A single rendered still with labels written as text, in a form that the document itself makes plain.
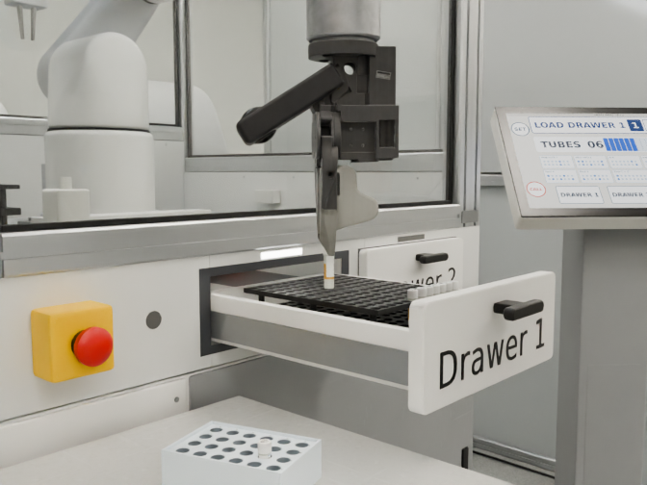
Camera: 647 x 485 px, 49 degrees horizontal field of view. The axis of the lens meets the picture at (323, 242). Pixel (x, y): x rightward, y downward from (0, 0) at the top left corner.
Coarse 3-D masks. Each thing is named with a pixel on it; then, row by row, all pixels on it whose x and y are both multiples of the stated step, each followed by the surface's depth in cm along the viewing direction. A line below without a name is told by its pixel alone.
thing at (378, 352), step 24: (240, 288) 96; (216, 312) 90; (240, 312) 87; (264, 312) 84; (288, 312) 81; (312, 312) 79; (216, 336) 90; (240, 336) 87; (264, 336) 84; (288, 336) 81; (312, 336) 78; (336, 336) 76; (360, 336) 74; (384, 336) 72; (408, 336) 70; (312, 360) 79; (336, 360) 76; (360, 360) 74; (384, 360) 72
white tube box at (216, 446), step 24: (192, 432) 69; (216, 432) 69; (240, 432) 69; (264, 432) 69; (168, 456) 64; (192, 456) 63; (216, 456) 64; (240, 456) 64; (288, 456) 64; (312, 456) 65; (168, 480) 64; (192, 480) 63; (216, 480) 62; (240, 480) 61; (264, 480) 60; (288, 480) 61; (312, 480) 65
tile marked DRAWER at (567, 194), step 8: (560, 192) 146; (568, 192) 146; (576, 192) 146; (584, 192) 146; (592, 192) 146; (600, 192) 147; (560, 200) 145; (568, 200) 145; (576, 200) 145; (584, 200) 145; (592, 200) 145; (600, 200) 145
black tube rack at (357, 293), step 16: (256, 288) 92; (272, 288) 92; (288, 288) 92; (304, 288) 92; (320, 288) 92; (336, 288) 92; (352, 288) 92; (368, 288) 92; (384, 288) 92; (400, 288) 92; (416, 288) 92; (288, 304) 96; (304, 304) 96; (320, 304) 83; (336, 304) 81; (352, 304) 81; (368, 304) 81; (384, 320) 85; (400, 320) 86
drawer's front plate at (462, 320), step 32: (480, 288) 75; (512, 288) 79; (544, 288) 85; (416, 320) 67; (448, 320) 69; (480, 320) 74; (544, 320) 86; (416, 352) 67; (512, 352) 80; (544, 352) 87; (416, 384) 67; (480, 384) 75
